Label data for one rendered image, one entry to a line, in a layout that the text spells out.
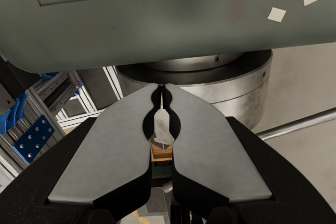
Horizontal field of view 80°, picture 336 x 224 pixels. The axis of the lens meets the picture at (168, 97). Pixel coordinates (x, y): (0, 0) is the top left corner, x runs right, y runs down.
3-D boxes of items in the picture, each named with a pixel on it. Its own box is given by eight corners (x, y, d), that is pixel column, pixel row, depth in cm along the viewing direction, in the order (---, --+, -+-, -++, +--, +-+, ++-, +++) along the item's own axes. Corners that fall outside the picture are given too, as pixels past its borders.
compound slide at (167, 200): (163, 180, 81) (162, 192, 77) (188, 179, 80) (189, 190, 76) (169, 210, 91) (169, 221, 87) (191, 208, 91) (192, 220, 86)
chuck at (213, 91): (123, 41, 56) (100, 98, 29) (235, 26, 56) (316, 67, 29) (126, 53, 58) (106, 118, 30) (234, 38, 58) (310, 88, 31)
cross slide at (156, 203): (141, 179, 88) (140, 188, 84) (243, 172, 85) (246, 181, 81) (148, 203, 97) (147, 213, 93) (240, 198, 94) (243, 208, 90)
